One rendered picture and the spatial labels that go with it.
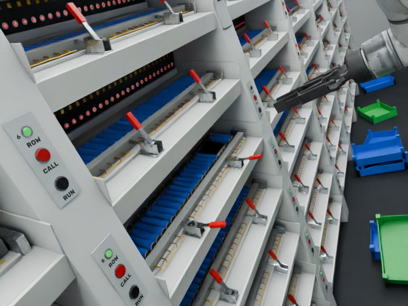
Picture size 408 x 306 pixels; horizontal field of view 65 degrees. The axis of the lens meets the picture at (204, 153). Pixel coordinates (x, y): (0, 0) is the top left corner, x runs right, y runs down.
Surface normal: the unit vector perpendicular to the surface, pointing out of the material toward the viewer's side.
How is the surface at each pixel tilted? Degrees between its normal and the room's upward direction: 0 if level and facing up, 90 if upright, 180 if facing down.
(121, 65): 109
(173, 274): 19
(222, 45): 90
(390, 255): 26
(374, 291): 0
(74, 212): 90
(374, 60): 90
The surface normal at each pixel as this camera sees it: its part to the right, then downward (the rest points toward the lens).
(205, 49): -0.40, 0.50
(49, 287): 0.91, 0.12
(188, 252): -0.11, -0.86
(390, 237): -0.53, -0.55
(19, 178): 0.83, -0.17
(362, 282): -0.40, -0.85
